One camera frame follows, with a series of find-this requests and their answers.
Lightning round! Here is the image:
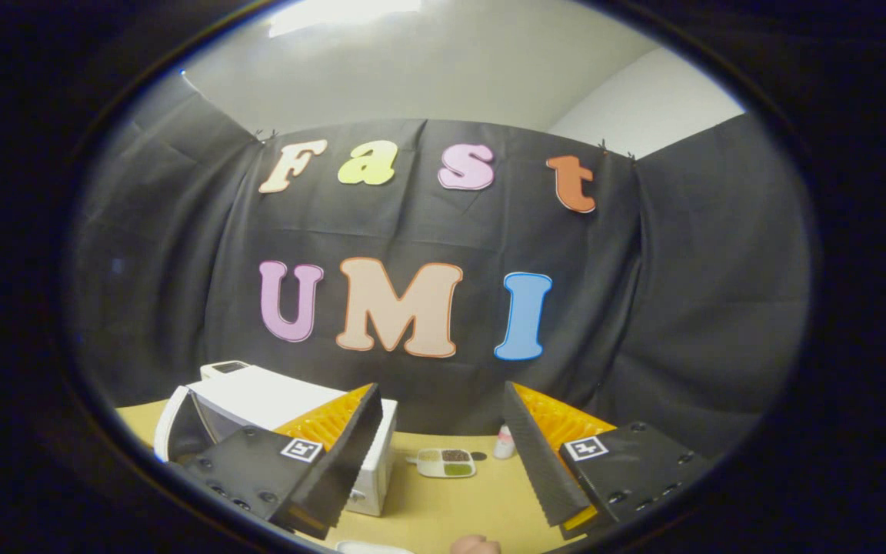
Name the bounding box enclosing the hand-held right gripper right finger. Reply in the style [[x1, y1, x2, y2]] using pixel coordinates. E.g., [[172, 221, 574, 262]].
[[503, 380, 713, 539]]

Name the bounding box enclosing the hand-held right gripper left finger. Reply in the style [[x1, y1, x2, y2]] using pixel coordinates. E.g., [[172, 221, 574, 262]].
[[182, 382, 384, 541]]

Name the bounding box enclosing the white divided seasoning tray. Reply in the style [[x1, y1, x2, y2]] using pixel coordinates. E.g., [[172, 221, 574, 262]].
[[415, 449, 478, 479]]

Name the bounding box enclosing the black backdrop cloth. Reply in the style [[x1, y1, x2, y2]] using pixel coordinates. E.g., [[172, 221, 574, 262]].
[[66, 73, 811, 462]]

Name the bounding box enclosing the white microwave oven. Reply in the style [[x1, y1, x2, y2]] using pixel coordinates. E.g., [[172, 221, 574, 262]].
[[152, 365, 398, 517]]

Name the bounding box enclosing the white toaster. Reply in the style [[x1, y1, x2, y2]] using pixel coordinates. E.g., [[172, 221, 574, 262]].
[[200, 360, 252, 380]]

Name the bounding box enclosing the white square plate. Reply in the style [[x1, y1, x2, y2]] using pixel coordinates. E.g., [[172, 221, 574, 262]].
[[335, 540, 415, 554]]

